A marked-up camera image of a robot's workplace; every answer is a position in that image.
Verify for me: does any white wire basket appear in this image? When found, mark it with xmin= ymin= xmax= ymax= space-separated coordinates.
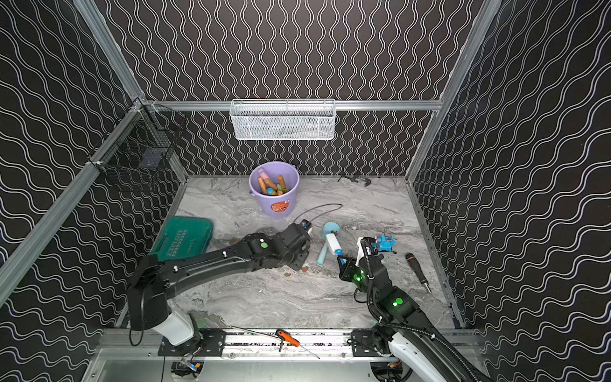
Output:
xmin=229 ymin=99 xmax=337 ymax=141

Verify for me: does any black clip tool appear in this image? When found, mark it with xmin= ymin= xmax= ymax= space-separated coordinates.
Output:
xmin=337 ymin=175 xmax=372 ymax=187

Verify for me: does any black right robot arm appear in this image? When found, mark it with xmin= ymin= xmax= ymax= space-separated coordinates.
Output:
xmin=337 ymin=256 xmax=490 ymax=381

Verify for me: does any purple plastic bucket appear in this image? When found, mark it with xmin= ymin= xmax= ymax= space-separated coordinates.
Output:
xmin=249 ymin=162 xmax=300 ymax=218

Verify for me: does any black wire basket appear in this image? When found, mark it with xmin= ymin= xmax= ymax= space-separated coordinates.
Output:
xmin=92 ymin=104 xmax=187 ymax=194

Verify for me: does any black orange screwdriver handle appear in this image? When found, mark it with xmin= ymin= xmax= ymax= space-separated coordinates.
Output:
xmin=405 ymin=253 xmax=432 ymax=294

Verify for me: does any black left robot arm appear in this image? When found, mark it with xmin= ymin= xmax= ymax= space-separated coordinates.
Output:
xmin=127 ymin=220 xmax=312 ymax=347

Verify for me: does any wide green trowel wooden handle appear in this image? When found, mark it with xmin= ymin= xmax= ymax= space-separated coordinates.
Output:
xmin=264 ymin=178 xmax=278 ymax=190

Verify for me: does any small blue clamp tool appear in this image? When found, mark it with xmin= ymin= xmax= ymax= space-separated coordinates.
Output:
xmin=375 ymin=234 xmax=397 ymax=252

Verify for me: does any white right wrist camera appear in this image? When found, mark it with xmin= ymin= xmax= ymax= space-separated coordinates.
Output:
xmin=356 ymin=237 xmax=378 ymax=268

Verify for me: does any orange handled screwdriver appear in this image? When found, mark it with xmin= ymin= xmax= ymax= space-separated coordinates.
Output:
xmin=275 ymin=329 xmax=320 ymax=360

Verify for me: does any white blue brush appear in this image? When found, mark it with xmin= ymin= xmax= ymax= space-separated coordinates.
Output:
xmin=326 ymin=233 xmax=344 ymax=258

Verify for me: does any wide light blue trowel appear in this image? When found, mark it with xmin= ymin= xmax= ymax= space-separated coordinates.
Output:
xmin=317 ymin=222 xmax=343 ymax=264

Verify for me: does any green plastic tool case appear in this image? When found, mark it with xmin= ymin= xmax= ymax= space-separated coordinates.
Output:
xmin=150 ymin=216 xmax=213 ymax=262

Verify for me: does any lime front trowel wooden handle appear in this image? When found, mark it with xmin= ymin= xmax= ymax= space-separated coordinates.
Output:
xmin=258 ymin=178 xmax=267 ymax=195

